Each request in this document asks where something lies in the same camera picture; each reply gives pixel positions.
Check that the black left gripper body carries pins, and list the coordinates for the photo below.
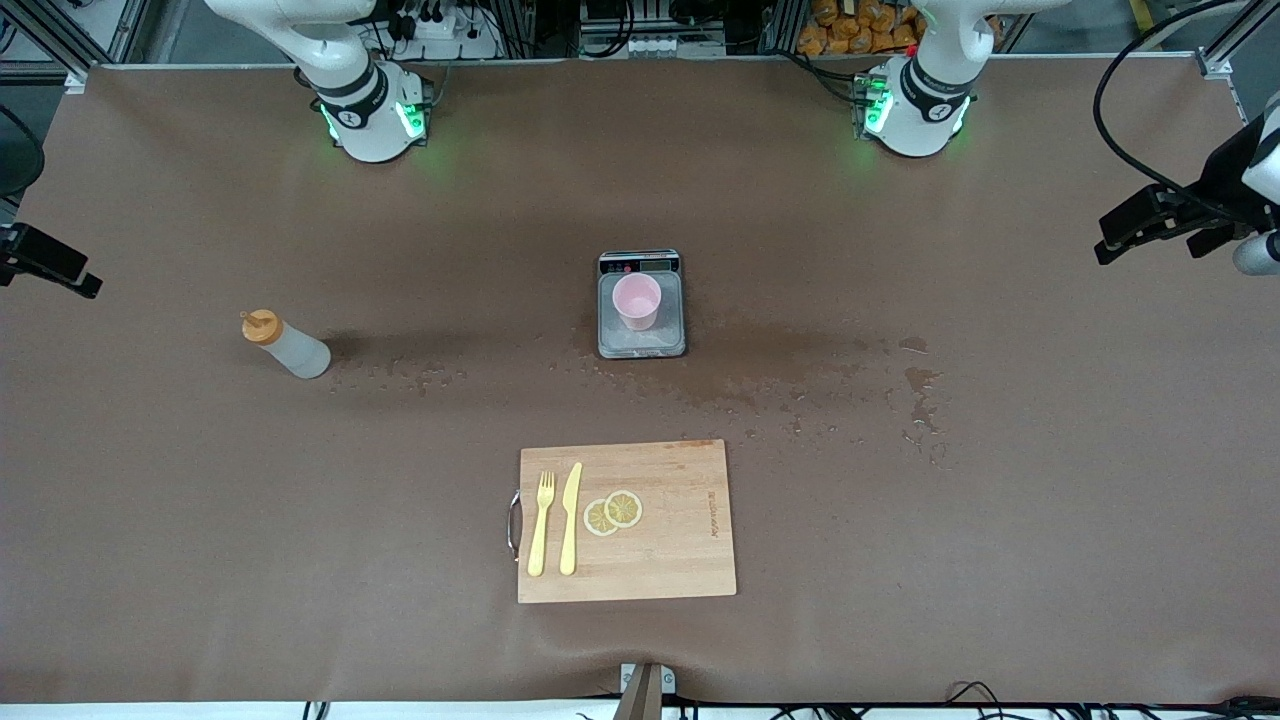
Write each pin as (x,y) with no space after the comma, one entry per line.
(1222,183)

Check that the sauce bottle with orange cap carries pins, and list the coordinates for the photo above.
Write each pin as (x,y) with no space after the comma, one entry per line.
(295,352)

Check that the pink plastic cup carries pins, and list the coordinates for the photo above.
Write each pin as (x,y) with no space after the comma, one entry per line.
(637,300)

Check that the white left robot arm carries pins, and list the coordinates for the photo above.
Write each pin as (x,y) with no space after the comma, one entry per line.
(915,115)

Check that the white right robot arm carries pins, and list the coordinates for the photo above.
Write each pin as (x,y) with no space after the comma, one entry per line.
(365,120)

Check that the pile of orange snack packs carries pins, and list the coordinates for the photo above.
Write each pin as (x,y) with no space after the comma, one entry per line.
(850,25)

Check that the brown table cover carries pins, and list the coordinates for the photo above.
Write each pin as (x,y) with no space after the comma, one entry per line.
(300,520)

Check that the white power strip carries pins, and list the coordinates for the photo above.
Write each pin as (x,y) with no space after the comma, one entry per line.
(440,30)

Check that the grey digital kitchen scale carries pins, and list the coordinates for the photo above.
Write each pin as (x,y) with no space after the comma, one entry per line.
(641,342)

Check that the wooden cutting board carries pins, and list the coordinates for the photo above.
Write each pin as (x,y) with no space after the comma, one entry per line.
(680,540)

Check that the yellow plastic fork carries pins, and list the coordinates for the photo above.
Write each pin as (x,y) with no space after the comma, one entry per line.
(540,530)

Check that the yellow plastic knife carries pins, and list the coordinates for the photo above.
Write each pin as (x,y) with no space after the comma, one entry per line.
(570,520)

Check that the lemon slice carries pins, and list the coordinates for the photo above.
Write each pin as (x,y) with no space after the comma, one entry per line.
(596,520)
(625,508)

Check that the aluminium frame corner bracket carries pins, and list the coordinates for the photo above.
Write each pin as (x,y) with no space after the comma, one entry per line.
(76,80)
(1216,64)

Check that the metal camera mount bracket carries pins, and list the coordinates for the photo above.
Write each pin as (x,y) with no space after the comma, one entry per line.
(645,690)

